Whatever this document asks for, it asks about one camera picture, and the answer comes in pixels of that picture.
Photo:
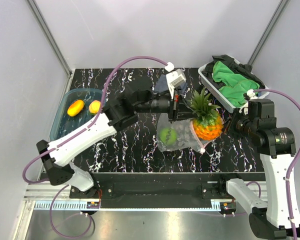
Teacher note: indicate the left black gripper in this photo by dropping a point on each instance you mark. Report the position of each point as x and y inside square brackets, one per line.
[175, 103]

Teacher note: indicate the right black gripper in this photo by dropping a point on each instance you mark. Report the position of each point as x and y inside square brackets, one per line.
[229, 129]

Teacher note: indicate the fake orange pineapple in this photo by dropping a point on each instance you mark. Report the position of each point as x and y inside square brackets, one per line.
[207, 122]

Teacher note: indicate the clear zip top bag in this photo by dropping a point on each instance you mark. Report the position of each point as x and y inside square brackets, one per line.
[186, 137]

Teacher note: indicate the fake peach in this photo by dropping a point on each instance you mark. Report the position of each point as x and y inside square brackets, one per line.
[94, 107]

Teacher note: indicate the fake yellow mango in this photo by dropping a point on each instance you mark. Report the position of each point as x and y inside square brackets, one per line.
[75, 108]

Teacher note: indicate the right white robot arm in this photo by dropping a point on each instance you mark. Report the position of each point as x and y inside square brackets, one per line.
[278, 217]

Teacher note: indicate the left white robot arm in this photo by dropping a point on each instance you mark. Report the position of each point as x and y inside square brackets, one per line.
[117, 115]

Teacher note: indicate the fake green pepper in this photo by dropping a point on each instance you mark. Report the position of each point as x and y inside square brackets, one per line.
[168, 136]

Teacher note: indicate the white laundry basket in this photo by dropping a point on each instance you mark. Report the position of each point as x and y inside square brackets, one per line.
[215, 92]

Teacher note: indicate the folded dark blue cloth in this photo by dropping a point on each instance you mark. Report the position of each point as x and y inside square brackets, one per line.
[162, 86]

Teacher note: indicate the green cloth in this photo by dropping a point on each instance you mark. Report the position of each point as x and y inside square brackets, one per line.
[234, 84]

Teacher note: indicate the black cloth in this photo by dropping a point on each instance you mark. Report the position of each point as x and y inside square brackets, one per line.
[237, 68]

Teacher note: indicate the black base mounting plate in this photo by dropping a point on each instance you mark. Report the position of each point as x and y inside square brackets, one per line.
[161, 191]

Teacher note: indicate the blue transparent plastic bin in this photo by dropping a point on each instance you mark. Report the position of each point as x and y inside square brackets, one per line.
[64, 124]

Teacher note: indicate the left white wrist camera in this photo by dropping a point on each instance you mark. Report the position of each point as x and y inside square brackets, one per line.
[174, 78]

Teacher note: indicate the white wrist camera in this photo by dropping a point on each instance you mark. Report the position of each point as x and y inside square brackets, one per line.
[249, 95]
[174, 78]

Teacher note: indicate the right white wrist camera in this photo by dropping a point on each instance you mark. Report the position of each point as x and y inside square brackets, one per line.
[249, 95]

